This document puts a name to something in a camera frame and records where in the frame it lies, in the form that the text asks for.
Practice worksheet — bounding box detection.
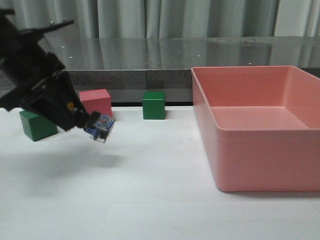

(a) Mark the pink plastic bin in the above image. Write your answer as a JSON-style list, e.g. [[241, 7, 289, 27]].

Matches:
[[191, 66, 320, 192]]

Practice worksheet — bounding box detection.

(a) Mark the dark grey glossy counter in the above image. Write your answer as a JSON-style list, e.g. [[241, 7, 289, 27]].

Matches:
[[42, 36, 320, 106]]

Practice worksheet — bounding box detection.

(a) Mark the left green cube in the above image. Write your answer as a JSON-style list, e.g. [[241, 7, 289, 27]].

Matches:
[[19, 110, 58, 142]]

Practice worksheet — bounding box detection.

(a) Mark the yellow push button switch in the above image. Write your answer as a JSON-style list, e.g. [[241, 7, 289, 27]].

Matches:
[[80, 111, 115, 143]]

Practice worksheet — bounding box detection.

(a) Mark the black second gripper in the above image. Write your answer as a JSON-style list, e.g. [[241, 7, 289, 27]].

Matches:
[[0, 8, 88, 131]]

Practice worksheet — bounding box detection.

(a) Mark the pink cube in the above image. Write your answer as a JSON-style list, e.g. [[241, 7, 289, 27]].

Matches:
[[79, 88, 113, 117]]

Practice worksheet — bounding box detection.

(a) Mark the green cube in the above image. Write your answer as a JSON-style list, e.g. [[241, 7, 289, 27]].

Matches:
[[19, 110, 58, 142], [142, 91, 166, 120]]

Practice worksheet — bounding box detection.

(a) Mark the grey curtain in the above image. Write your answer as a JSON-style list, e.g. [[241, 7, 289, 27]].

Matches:
[[0, 0, 320, 39]]

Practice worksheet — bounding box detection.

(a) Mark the right green cube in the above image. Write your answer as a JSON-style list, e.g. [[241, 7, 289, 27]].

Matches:
[[142, 91, 166, 120]]

